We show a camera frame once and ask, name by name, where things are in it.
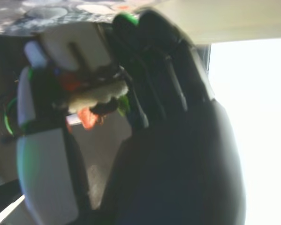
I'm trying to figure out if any cream chocolate-drip toy cake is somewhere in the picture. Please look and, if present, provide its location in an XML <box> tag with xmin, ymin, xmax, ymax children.
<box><xmin>60</xmin><ymin>72</ymin><xmax>131</xmax><ymax>132</ymax></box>

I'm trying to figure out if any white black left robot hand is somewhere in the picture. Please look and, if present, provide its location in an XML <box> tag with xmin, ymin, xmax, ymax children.
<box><xmin>15</xmin><ymin>10</ymin><xmax>247</xmax><ymax>225</ymax></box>

